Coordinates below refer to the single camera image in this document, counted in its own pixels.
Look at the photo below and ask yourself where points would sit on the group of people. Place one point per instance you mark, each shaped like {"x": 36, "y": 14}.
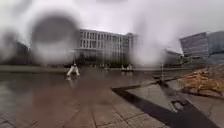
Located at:
{"x": 126, "y": 67}

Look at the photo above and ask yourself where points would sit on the grey multi-storey building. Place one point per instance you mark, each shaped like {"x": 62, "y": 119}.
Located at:
{"x": 103, "y": 45}

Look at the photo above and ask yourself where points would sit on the person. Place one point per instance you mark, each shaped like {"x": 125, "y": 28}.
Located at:
{"x": 73, "y": 70}

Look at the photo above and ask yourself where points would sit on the wet grey paved plaza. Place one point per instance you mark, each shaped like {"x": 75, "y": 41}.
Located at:
{"x": 83, "y": 100}

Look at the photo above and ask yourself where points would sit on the thin pole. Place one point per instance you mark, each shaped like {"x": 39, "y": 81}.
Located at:
{"x": 162, "y": 71}

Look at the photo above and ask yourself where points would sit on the dark glass-fronted building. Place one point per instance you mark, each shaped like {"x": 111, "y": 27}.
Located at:
{"x": 200, "y": 45}

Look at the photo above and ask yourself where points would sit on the yellow-brown plant bed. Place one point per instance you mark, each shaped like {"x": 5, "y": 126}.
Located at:
{"x": 201, "y": 81}

